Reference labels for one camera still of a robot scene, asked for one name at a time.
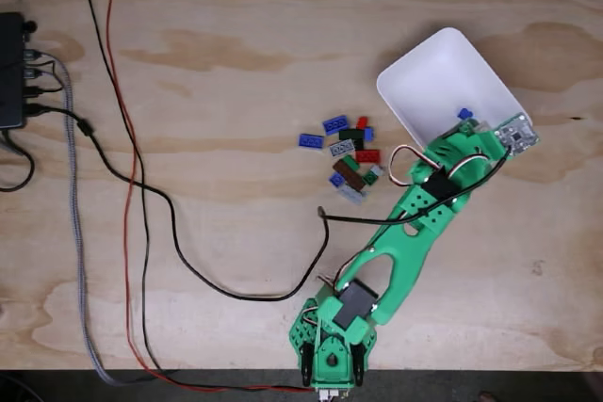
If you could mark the small blue lego brick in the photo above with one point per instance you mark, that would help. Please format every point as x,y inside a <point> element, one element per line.
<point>464,113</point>
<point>368,134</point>

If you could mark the red upturned lego brick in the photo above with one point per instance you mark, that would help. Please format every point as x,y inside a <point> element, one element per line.
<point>367,155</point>

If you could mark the small black lego brick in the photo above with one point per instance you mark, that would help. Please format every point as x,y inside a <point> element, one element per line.
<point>359,144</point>

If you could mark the dark green lego brick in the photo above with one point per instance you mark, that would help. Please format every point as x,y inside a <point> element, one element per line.
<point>349,133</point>

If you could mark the green narrow lego brick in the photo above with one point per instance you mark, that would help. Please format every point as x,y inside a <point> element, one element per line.
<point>349,162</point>

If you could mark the grey upturned lego brick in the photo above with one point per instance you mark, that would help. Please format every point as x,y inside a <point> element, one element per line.
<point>342,148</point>

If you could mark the light grey lego plate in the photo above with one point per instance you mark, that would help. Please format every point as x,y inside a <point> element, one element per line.
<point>351,195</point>

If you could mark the blue lego plate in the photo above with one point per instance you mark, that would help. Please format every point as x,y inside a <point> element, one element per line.
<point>311,140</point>
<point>335,124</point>

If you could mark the blue square lego brick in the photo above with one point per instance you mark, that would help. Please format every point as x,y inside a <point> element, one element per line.
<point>336,179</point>

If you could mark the white plastic bin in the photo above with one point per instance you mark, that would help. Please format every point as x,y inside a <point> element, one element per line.
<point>438,77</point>

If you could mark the small light grey lego brick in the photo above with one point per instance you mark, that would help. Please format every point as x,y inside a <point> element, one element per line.
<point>378,170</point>

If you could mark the green square lego brick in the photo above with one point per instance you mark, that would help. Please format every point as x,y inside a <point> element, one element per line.
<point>369,178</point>

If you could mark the small red lego brick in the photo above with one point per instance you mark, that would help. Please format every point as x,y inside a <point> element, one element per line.
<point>362,122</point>

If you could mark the black round knob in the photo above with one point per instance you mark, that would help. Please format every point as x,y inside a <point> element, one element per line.
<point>29,25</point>

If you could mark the black usb hub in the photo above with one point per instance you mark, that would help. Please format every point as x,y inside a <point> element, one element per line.
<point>9,72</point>

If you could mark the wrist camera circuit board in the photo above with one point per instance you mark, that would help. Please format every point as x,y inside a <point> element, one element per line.
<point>516,134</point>

